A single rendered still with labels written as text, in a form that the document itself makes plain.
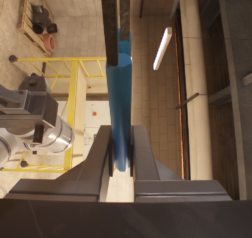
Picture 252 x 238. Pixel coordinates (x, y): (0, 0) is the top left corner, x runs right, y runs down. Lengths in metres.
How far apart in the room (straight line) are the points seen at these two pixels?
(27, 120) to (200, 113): 3.02
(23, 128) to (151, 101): 4.15
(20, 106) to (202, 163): 3.04
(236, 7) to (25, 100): 3.97
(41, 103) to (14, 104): 0.04
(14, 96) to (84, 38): 4.95
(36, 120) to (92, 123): 3.62
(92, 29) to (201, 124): 3.75
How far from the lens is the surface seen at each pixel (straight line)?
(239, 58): 3.53
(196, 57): 3.49
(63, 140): 0.45
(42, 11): 4.32
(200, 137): 3.16
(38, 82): 0.39
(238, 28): 3.82
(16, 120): 0.31
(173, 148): 4.41
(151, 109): 4.37
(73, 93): 2.98
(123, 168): 0.16
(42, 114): 0.29
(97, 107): 3.93
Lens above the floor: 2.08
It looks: level
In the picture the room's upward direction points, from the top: 90 degrees clockwise
